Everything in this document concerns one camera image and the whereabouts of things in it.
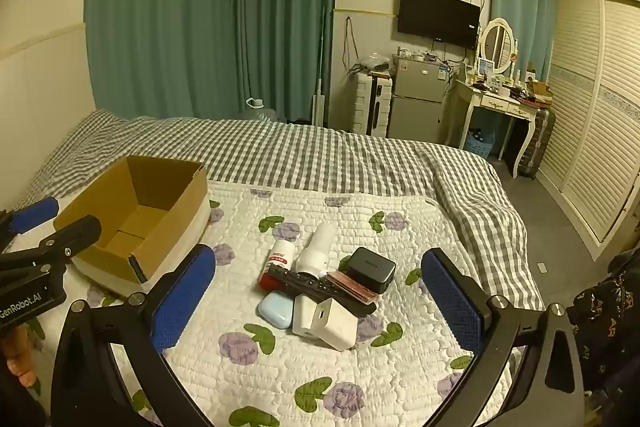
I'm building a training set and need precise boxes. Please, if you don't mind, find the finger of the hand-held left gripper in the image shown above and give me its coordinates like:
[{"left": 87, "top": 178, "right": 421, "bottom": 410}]
[
  {"left": 0, "top": 214, "right": 103, "bottom": 277},
  {"left": 0, "top": 197, "right": 60, "bottom": 253}
]

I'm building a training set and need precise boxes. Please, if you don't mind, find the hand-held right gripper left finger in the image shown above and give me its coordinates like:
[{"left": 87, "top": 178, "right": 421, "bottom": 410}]
[{"left": 50, "top": 243, "right": 217, "bottom": 427}]

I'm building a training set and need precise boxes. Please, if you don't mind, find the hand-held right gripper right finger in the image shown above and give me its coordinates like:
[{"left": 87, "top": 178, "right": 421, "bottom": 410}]
[{"left": 421, "top": 248, "right": 587, "bottom": 427}]

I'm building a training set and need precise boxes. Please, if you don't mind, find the cardboard box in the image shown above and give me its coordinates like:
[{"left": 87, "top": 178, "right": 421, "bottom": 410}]
[{"left": 52, "top": 155, "right": 211, "bottom": 300}]

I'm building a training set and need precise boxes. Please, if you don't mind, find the person's left hand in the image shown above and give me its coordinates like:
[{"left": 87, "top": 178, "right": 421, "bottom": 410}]
[{"left": 0, "top": 324, "right": 39, "bottom": 389}]

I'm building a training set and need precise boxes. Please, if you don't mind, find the black rounded case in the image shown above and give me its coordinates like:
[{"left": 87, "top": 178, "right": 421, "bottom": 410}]
[{"left": 345, "top": 247, "right": 397, "bottom": 295}]

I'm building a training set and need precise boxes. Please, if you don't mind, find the light blue case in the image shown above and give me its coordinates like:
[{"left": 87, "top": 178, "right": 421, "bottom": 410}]
[{"left": 257, "top": 291, "right": 296, "bottom": 330}]

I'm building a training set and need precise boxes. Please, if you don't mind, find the red flat pack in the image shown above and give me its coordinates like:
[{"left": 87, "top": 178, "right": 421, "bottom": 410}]
[{"left": 325, "top": 271, "right": 377, "bottom": 305}]

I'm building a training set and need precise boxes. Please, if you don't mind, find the white bottle with red label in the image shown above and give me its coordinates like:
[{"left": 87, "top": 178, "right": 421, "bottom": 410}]
[{"left": 259, "top": 239, "right": 297, "bottom": 290}]

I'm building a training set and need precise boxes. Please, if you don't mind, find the black remote control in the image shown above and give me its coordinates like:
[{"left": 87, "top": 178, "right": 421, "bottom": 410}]
[{"left": 268, "top": 266, "right": 378, "bottom": 317}]

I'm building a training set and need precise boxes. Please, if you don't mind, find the white power adapter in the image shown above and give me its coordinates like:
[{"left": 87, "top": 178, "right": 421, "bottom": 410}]
[{"left": 292, "top": 294, "right": 359, "bottom": 352}]

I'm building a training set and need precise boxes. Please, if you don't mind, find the white floral quilt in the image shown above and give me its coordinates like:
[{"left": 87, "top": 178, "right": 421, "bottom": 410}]
[{"left": 30, "top": 179, "right": 516, "bottom": 427}]

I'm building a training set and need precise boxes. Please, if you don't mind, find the white cylindrical bottle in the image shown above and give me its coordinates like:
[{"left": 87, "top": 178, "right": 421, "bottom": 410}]
[{"left": 296, "top": 222, "right": 337, "bottom": 280}]

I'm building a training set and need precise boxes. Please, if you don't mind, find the blue plastic basket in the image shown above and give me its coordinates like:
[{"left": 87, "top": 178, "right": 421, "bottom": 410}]
[{"left": 462, "top": 127, "right": 496, "bottom": 158}]

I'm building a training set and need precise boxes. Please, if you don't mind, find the person's dark floral clothing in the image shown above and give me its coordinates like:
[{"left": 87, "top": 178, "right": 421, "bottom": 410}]
[{"left": 572, "top": 247, "right": 640, "bottom": 427}]

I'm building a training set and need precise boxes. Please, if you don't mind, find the dark plaid suitcase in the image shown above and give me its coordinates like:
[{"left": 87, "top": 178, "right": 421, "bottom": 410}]
[{"left": 505, "top": 107, "right": 557, "bottom": 180}]

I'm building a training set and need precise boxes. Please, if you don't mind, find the grey gingham bedsheet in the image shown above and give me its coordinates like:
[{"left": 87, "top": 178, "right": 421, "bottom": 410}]
[{"left": 10, "top": 109, "right": 546, "bottom": 313}]

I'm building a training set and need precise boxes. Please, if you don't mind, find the clear water jug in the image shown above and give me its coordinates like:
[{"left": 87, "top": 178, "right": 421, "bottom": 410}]
[{"left": 235, "top": 98, "right": 279, "bottom": 124}]

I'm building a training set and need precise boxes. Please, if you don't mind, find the silver small refrigerator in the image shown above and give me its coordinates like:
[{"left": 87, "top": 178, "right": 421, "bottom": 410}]
[{"left": 387, "top": 54, "right": 452, "bottom": 145}]

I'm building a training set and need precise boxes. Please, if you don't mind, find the white dressing table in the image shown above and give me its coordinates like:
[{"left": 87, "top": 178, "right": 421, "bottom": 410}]
[{"left": 447, "top": 79, "right": 554, "bottom": 172}]

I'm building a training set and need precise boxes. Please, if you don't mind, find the white ribbed suitcase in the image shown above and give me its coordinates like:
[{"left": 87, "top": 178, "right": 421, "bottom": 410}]
[{"left": 350, "top": 72, "right": 394, "bottom": 138}]

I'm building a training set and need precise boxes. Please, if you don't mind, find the white flat mop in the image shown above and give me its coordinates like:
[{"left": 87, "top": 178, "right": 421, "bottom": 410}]
[{"left": 310, "top": 7, "right": 329, "bottom": 126}]

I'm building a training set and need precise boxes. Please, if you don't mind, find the white louvered wardrobe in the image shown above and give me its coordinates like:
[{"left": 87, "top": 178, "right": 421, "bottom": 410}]
[{"left": 537, "top": 0, "right": 640, "bottom": 259}]

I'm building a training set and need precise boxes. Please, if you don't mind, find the clear plastic bag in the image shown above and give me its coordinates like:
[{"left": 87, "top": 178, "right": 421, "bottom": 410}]
[{"left": 359, "top": 53, "right": 394, "bottom": 76}]

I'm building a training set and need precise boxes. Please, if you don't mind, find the wide green curtain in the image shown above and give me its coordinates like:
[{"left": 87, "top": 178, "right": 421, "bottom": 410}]
[{"left": 85, "top": 0, "right": 339, "bottom": 126}]

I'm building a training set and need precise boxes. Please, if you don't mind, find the white oval vanity mirror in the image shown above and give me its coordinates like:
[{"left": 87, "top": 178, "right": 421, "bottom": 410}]
[{"left": 477, "top": 18, "right": 519, "bottom": 75}]

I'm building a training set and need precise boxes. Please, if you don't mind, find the hanging wall cable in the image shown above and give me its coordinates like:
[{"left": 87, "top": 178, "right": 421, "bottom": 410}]
[{"left": 343, "top": 17, "right": 362, "bottom": 75}]

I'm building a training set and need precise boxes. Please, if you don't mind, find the black wall television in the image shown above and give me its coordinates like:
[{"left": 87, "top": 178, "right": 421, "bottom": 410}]
[{"left": 397, "top": 0, "right": 482, "bottom": 50}]

